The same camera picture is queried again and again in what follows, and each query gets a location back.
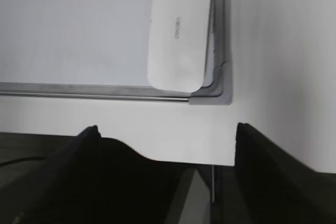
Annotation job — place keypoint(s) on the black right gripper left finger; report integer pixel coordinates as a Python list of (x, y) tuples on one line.
[(93, 179)]

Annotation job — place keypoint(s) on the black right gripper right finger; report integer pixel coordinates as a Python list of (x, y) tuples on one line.
[(268, 185)]

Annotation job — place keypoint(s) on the white whiteboard eraser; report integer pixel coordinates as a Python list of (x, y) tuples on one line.
[(178, 44)]

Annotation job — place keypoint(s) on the white framed whiteboard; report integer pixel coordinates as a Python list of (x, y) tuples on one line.
[(98, 49)]

